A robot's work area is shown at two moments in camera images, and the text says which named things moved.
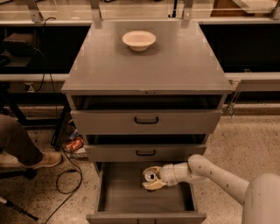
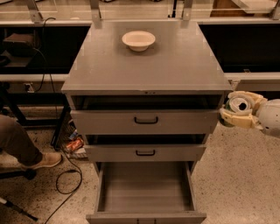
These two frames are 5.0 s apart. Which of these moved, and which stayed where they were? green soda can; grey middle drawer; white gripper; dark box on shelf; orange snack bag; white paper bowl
Moved: green soda can; white gripper
Stayed: orange snack bag; dark box on shelf; grey middle drawer; white paper bowl
